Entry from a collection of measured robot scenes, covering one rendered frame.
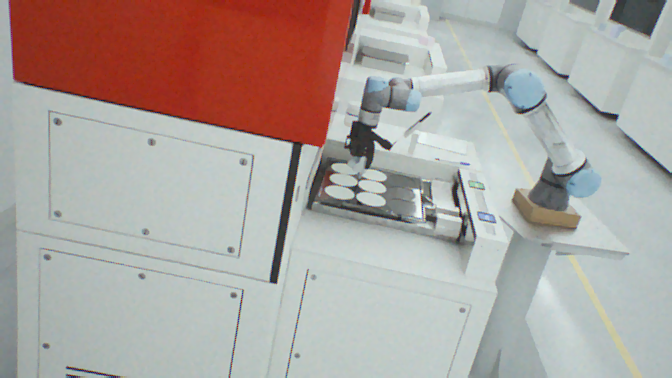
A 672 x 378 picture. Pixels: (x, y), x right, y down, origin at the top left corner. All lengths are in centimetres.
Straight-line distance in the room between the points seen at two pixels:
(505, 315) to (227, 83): 165
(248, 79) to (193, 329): 74
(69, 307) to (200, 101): 73
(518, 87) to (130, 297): 135
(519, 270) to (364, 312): 86
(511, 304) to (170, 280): 146
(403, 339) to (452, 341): 15
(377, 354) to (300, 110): 89
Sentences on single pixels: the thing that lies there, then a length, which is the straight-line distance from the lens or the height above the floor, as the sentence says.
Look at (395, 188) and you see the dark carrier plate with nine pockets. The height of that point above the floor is 90.
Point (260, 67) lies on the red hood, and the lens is 140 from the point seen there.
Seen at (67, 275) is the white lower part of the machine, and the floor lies 71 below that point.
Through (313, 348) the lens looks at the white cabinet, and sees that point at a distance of 198.
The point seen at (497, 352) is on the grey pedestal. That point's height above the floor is 19.
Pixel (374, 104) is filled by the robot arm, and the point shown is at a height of 119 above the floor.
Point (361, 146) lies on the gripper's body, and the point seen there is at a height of 104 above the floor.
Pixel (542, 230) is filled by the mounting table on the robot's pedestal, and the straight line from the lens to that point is 237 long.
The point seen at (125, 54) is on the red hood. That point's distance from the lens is 150.
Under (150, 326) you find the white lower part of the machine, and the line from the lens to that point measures 180.
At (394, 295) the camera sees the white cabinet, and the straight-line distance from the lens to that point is 184.
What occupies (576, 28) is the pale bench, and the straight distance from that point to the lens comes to 1051.
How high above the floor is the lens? 173
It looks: 24 degrees down
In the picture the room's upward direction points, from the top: 12 degrees clockwise
